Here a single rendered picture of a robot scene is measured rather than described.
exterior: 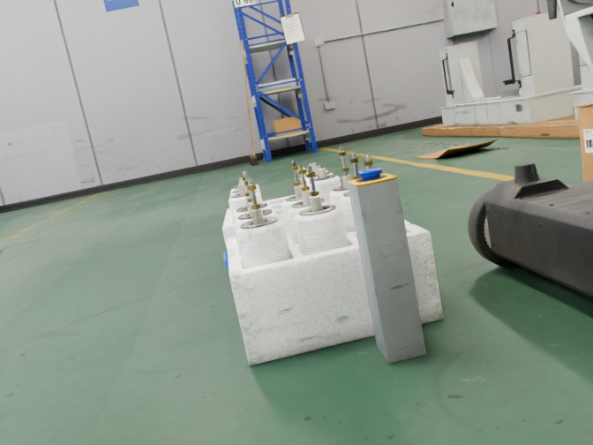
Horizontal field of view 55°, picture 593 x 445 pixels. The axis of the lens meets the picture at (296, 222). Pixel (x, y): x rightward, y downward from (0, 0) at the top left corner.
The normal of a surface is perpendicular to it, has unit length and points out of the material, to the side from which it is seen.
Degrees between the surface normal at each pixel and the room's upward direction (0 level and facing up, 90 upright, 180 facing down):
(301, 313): 90
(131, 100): 90
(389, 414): 0
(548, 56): 90
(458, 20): 90
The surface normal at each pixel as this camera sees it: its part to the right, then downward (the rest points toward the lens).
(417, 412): -0.19, -0.97
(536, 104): 0.13, 0.15
